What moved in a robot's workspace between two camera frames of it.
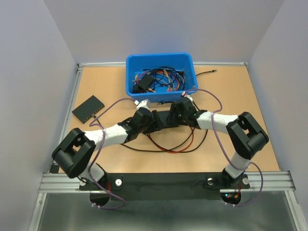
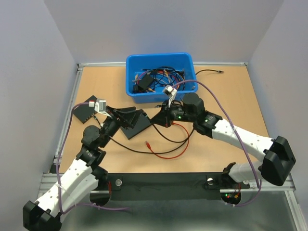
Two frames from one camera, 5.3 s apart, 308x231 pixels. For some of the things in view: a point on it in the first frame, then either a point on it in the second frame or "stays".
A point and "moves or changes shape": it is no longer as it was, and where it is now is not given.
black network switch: [87, 109] stays
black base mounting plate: [149, 186] stays
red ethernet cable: [174, 151] moves or changes shape
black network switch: [163, 115] moves or changes shape
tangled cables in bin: [169, 77] stays
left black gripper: [156, 125] -> [122, 120]
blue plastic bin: [159, 77] stays
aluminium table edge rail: [72, 100] stays
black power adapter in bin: [143, 83] stays
